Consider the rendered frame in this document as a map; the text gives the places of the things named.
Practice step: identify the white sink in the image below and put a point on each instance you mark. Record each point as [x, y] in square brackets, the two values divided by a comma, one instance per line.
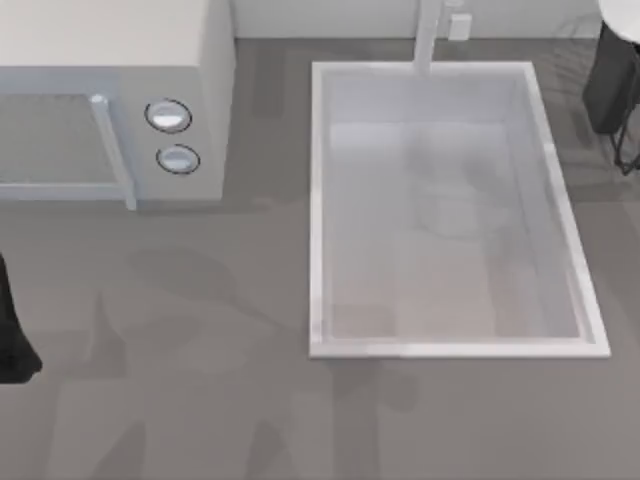
[440, 225]

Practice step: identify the small microwave knob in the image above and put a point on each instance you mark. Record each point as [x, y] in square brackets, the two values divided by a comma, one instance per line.
[178, 159]

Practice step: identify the large microwave knob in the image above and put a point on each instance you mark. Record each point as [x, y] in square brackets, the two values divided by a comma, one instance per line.
[168, 116]

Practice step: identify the tall white tap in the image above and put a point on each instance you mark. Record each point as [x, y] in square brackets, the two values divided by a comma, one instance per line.
[426, 35]

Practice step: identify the pale microwave oven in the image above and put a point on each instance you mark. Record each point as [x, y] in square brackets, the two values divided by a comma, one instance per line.
[165, 60]

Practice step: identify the microwave oven door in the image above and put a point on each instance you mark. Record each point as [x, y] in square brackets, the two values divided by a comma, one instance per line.
[50, 140]

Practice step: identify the white wall socket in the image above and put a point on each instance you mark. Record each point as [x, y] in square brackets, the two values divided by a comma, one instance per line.
[459, 26]

